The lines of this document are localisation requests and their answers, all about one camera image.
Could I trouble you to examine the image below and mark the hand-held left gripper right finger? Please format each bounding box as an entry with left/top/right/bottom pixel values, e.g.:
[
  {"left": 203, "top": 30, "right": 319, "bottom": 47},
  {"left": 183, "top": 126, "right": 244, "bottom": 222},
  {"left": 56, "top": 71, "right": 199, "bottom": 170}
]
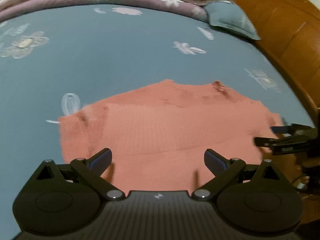
[{"left": 191, "top": 149, "right": 286, "bottom": 202}]

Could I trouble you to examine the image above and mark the teal printed pillow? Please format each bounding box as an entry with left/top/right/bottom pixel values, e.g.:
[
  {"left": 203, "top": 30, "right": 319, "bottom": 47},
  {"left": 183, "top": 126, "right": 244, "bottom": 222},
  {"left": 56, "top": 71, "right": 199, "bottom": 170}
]
[{"left": 203, "top": 0, "right": 262, "bottom": 41}]

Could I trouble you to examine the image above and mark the wooden headboard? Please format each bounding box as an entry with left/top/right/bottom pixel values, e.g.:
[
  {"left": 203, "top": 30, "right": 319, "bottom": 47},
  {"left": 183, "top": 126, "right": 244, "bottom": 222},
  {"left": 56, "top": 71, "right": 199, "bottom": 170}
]
[{"left": 216, "top": 0, "right": 320, "bottom": 131}]

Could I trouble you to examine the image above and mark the pink striped knit sweater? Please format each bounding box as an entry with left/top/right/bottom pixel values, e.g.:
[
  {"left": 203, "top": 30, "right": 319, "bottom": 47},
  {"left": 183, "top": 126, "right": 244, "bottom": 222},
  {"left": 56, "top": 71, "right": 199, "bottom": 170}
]
[{"left": 58, "top": 79, "right": 301, "bottom": 193}]

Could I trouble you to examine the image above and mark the purple floral quilt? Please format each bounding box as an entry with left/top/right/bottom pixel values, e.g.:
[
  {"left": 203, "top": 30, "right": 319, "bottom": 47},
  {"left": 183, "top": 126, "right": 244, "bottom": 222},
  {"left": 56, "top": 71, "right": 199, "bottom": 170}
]
[{"left": 0, "top": 0, "right": 211, "bottom": 23}]

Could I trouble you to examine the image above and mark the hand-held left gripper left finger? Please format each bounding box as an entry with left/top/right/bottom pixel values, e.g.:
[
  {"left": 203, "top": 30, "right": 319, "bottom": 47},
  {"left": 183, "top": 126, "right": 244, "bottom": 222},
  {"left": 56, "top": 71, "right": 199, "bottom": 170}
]
[{"left": 32, "top": 148, "right": 126, "bottom": 201}]

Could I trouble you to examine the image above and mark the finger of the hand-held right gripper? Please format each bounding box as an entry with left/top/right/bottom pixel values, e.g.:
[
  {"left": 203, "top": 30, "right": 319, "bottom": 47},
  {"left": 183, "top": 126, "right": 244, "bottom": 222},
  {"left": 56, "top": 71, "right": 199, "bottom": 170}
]
[
  {"left": 271, "top": 124, "right": 298, "bottom": 135},
  {"left": 253, "top": 136, "right": 278, "bottom": 148}
]

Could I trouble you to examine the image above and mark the bed with teal floral sheet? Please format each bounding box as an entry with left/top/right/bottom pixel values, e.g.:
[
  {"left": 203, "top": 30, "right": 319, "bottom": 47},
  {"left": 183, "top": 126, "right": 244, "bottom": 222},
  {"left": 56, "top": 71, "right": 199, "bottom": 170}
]
[{"left": 0, "top": 2, "right": 316, "bottom": 240}]

